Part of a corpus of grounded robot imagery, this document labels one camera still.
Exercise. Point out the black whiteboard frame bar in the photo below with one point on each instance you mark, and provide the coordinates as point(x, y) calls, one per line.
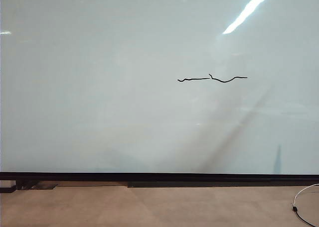
point(149, 176)

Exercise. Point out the white glass whiteboard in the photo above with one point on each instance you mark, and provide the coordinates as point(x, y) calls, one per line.
point(124, 62)

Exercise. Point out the black whiteboard stand foot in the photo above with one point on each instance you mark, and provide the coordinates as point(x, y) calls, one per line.
point(10, 189)

